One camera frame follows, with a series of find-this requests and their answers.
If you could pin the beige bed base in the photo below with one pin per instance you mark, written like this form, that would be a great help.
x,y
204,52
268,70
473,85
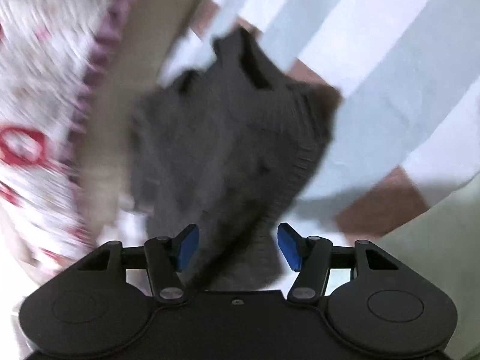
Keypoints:
x,y
103,155

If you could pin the dark grey knit sweater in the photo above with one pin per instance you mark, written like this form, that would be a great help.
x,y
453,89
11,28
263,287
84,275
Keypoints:
x,y
228,148

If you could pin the checkered pink white mat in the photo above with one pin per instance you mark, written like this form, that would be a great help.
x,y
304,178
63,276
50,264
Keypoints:
x,y
403,170

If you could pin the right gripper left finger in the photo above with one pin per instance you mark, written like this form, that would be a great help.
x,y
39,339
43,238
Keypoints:
x,y
165,258

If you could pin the quilted bedspread with purple ruffle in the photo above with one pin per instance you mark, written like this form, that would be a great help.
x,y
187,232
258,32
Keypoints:
x,y
54,54

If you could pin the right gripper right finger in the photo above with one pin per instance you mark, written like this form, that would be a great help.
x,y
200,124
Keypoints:
x,y
310,258

